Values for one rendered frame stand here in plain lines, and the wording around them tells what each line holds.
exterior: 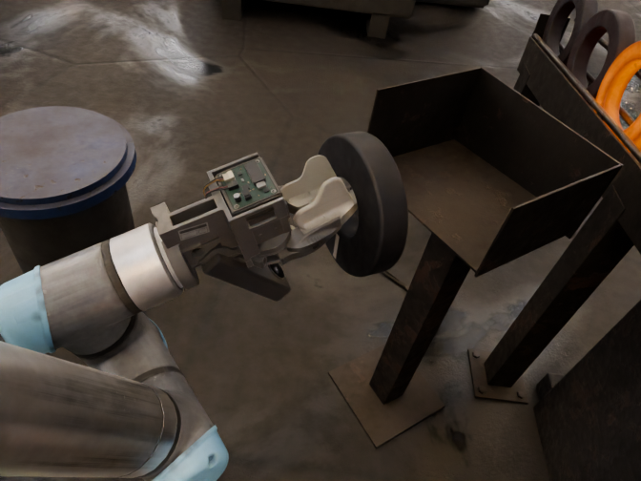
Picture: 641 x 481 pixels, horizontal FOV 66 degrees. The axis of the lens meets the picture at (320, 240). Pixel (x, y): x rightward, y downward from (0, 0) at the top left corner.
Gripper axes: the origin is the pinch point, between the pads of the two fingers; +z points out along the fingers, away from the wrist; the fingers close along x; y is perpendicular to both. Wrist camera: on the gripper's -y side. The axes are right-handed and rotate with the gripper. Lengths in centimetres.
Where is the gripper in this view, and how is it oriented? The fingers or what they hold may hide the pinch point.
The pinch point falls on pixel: (359, 191)
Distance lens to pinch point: 52.6
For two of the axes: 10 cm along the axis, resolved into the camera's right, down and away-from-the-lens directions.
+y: -1.3, -6.0, -7.9
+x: -4.1, -6.9, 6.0
